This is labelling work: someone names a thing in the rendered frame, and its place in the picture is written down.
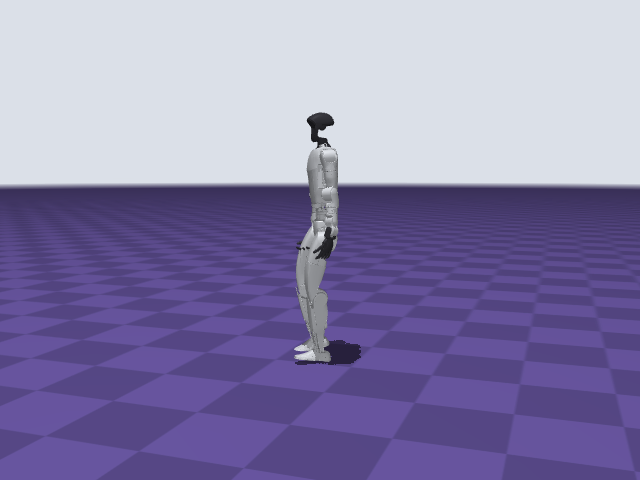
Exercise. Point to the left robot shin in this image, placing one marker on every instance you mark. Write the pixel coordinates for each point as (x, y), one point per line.
(317, 315)

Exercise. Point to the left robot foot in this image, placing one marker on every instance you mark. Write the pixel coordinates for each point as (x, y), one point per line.
(313, 355)

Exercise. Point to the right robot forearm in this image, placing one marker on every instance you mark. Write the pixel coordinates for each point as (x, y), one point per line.
(313, 217)

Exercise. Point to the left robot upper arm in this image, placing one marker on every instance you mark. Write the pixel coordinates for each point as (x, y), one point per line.
(328, 159)

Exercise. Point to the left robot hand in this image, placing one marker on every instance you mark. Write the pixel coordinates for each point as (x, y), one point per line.
(326, 246)

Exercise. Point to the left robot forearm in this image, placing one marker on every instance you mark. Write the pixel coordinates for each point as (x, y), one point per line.
(332, 212)

